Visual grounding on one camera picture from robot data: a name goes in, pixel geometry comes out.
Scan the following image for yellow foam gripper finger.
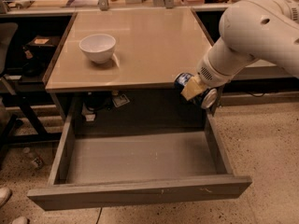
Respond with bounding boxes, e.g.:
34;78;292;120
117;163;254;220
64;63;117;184
181;75;207;101

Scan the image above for blue pepsi can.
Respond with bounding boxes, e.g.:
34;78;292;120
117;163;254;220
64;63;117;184
174;73;218;109

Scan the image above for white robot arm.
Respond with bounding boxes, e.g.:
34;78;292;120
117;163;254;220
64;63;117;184
181;0;299;100

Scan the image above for grey cabinet with beige top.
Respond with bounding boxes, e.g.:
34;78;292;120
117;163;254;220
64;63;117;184
42;7;234;123

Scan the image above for open grey drawer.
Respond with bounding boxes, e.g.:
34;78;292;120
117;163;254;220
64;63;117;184
27;97;251;211

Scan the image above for white ceramic bowl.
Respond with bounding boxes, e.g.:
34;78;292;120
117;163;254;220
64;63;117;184
79;34;116;63

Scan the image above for white power adapter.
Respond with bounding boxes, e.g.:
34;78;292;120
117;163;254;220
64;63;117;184
81;105;96;122

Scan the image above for black box with label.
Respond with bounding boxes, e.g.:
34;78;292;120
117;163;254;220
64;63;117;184
26;35;61;52

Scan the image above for plastic water bottle on floor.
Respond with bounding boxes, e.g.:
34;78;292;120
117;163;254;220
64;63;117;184
22;147;44;170

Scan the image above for white shoe near left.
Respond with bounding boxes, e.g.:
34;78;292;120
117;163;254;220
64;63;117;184
0;187;12;207

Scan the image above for white shoe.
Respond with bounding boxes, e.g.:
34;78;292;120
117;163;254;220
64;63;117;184
0;187;12;207
11;217;29;224

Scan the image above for white shoe at bottom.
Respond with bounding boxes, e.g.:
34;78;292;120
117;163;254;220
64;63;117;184
11;217;29;224

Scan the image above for black cable under drawer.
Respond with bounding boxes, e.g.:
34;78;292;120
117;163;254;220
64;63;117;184
95;207;104;224

